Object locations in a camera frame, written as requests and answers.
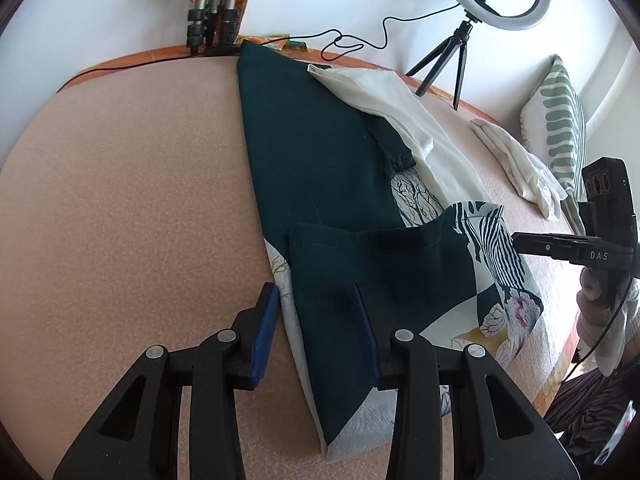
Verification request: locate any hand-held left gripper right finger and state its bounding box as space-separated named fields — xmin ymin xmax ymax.
xmin=345 ymin=284 xmax=581 ymax=480

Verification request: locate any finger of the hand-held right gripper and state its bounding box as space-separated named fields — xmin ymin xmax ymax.
xmin=511 ymin=232 xmax=577 ymax=263

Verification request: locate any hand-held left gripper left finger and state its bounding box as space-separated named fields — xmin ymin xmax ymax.
xmin=52 ymin=282 xmax=281 ymax=480

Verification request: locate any tree print T-shirt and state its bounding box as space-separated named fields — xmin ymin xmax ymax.
xmin=235 ymin=40 xmax=546 ymax=463

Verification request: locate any person's right hand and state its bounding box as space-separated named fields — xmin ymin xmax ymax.
xmin=575 ymin=265 xmax=640 ymax=376

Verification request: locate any white folded shirt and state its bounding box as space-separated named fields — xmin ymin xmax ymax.
xmin=469 ymin=117 xmax=568 ymax=221

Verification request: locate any green striped cushion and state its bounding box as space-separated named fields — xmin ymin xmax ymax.
xmin=520 ymin=55 xmax=588 ymax=236

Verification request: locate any person's striped clothing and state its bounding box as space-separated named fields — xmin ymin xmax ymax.
xmin=542 ymin=360 xmax=640 ymax=461

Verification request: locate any beige blanket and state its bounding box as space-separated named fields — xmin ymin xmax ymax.
xmin=0 ymin=52 xmax=583 ymax=480

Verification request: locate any black mini tripod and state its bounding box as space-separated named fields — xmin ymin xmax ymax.
xmin=405 ymin=20 xmax=476 ymax=111

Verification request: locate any silver folded tripod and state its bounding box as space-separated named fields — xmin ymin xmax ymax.
xmin=186 ymin=0 xmax=246 ymax=57

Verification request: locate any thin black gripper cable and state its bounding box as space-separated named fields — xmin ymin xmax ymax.
xmin=542 ymin=280 xmax=633 ymax=411

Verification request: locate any black power cable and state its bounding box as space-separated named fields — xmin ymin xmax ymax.
xmin=56 ymin=0 xmax=491 ymax=93

